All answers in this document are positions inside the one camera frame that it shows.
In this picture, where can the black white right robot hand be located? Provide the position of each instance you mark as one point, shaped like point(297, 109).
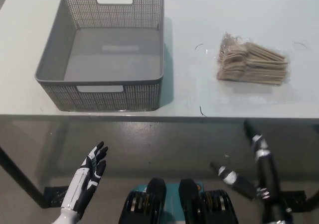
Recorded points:
point(265, 166)

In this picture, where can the black metal table leg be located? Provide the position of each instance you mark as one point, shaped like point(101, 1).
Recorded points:
point(22, 175)

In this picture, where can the clear bag of wooden cutlery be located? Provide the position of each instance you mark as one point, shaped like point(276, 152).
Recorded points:
point(254, 64)

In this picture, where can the grey perforated plastic basket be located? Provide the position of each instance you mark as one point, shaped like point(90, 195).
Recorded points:
point(112, 57)

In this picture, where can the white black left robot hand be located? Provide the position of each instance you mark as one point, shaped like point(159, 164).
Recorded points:
point(84, 179)

